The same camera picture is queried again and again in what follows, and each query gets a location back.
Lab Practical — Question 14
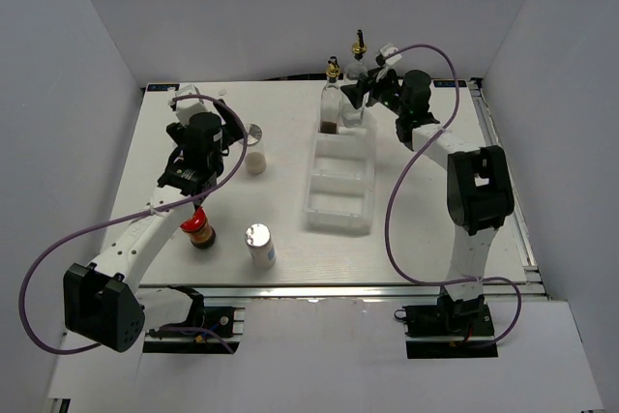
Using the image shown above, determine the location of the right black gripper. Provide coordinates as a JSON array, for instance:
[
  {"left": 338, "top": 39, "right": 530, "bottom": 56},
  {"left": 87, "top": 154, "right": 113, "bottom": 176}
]
[{"left": 340, "top": 65, "right": 408, "bottom": 118}]

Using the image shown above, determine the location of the glass pourer bottle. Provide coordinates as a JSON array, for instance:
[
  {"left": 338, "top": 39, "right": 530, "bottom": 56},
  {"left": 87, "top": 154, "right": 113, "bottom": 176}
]
[{"left": 341, "top": 29, "right": 368, "bottom": 128}]

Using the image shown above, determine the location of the glass bottle dark sauce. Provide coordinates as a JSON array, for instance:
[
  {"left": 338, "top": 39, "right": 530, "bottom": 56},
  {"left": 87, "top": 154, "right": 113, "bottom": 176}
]
[{"left": 319, "top": 56, "right": 341, "bottom": 134}]

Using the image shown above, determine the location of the tall jar silver lid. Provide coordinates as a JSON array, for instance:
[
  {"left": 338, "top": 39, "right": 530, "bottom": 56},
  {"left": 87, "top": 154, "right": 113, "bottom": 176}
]
[{"left": 244, "top": 123, "right": 267, "bottom": 175}]

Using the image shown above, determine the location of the white shaker blue label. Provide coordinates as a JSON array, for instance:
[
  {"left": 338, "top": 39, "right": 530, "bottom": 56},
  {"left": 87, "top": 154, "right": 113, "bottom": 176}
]
[{"left": 245, "top": 223, "right": 277, "bottom": 268}]

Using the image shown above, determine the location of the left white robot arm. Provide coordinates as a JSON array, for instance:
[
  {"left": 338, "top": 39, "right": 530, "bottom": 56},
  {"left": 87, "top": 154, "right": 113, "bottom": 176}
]
[{"left": 63, "top": 105, "right": 245, "bottom": 352}]

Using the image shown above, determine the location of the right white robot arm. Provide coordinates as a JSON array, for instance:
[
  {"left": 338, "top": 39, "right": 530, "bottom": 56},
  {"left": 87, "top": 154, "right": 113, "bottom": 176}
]
[{"left": 341, "top": 69, "right": 515, "bottom": 335}]

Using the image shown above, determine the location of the left xdof logo sticker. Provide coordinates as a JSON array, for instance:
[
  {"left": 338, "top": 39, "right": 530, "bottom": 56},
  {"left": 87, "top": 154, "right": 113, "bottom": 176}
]
[{"left": 145, "top": 83, "right": 180, "bottom": 93}]

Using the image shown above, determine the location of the xdof logo sticker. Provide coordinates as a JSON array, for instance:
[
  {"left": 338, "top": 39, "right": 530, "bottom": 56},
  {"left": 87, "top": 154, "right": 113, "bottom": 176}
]
[
  {"left": 145, "top": 83, "right": 180, "bottom": 93},
  {"left": 433, "top": 79, "right": 467, "bottom": 88}
]

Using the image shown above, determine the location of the right xdof logo sticker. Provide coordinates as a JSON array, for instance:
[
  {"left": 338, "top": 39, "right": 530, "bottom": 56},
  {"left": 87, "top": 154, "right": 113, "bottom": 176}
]
[{"left": 433, "top": 79, "right": 467, "bottom": 88}]

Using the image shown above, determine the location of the red lid sauce jar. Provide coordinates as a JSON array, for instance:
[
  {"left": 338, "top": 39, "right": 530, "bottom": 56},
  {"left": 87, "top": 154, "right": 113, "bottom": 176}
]
[{"left": 180, "top": 207, "right": 217, "bottom": 250}]

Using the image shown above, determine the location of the white plastic organizer tray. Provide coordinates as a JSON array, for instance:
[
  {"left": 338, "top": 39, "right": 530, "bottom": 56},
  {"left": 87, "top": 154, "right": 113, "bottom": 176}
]
[{"left": 303, "top": 114, "right": 377, "bottom": 236}]

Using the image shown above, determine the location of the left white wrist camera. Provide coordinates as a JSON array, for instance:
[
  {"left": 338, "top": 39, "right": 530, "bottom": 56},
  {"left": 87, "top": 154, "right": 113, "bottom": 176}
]
[{"left": 168, "top": 84, "right": 208, "bottom": 127}]

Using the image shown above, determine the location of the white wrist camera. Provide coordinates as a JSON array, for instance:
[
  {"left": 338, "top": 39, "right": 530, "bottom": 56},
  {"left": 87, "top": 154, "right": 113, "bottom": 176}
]
[
  {"left": 375, "top": 43, "right": 402, "bottom": 70},
  {"left": 168, "top": 84, "right": 208, "bottom": 127}
]

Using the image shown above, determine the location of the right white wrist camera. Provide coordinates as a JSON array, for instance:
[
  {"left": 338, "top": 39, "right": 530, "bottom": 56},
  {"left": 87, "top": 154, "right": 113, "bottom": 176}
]
[{"left": 375, "top": 43, "right": 402, "bottom": 70}]

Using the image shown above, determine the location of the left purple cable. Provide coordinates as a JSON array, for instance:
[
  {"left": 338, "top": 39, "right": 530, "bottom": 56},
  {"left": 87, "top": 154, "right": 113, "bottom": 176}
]
[{"left": 17, "top": 94, "right": 250, "bottom": 355}]

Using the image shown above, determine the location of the aluminium table frame rail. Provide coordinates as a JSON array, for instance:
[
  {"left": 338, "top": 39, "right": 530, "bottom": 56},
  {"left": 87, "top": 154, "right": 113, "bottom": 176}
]
[{"left": 139, "top": 282, "right": 547, "bottom": 302}]

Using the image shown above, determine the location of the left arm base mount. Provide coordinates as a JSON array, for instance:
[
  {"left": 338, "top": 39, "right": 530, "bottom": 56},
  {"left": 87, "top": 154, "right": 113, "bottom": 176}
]
[{"left": 138, "top": 286, "right": 245, "bottom": 355}]

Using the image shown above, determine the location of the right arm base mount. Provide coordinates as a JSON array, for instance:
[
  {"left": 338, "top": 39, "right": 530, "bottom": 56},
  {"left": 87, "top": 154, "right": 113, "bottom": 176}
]
[{"left": 394, "top": 294, "right": 498, "bottom": 360}]

